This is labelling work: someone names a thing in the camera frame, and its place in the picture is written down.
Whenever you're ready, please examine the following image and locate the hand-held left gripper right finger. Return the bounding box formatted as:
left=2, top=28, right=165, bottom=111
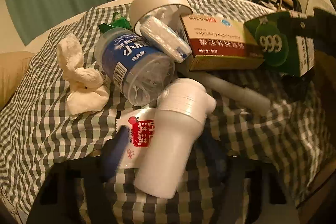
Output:
left=199, top=132, right=286, bottom=224

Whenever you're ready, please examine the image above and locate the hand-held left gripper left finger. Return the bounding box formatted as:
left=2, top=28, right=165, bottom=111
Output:
left=26, top=132, right=127, bottom=224

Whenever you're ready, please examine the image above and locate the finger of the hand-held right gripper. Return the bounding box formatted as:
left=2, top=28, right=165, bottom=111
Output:
left=314, top=7, right=336, bottom=56

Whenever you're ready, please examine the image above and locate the white plastic bottle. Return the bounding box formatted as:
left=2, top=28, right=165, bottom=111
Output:
left=134, top=77, right=217, bottom=199

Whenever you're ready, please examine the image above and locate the green medicine box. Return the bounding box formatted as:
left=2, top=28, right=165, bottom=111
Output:
left=244, top=11, right=315, bottom=77

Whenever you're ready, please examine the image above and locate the white packet with red label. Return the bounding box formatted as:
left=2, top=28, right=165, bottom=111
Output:
left=115, top=109, right=156, bottom=169

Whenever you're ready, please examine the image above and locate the crumpled white tissue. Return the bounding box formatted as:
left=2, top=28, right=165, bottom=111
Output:
left=57, top=34, right=110, bottom=116

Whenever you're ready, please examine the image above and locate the checkered cloth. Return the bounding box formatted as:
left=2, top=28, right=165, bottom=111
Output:
left=0, top=0, right=336, bottom=224

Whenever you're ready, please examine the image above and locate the clear jar with blue label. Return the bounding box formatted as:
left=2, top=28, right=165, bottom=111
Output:
left=94, top=28, right=176, bottom=106

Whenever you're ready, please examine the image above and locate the red and white medicine box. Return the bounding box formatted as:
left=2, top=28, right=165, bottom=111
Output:
left=180, top=14, right=265, bottom=71

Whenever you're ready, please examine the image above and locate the white tissue packet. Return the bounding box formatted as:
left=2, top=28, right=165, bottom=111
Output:
left=139, top=15, right=192, bottom=63

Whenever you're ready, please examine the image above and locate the tan pillow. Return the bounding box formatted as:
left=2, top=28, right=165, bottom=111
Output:
left=0, top=51, right=34, bottom=109

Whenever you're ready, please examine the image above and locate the green snack packet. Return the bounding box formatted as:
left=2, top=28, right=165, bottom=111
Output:
left=98, top=12, right=132, bottom=33

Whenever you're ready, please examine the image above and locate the white bed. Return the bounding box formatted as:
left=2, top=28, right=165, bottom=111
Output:
left=24, top=0, right=276, bottom=56

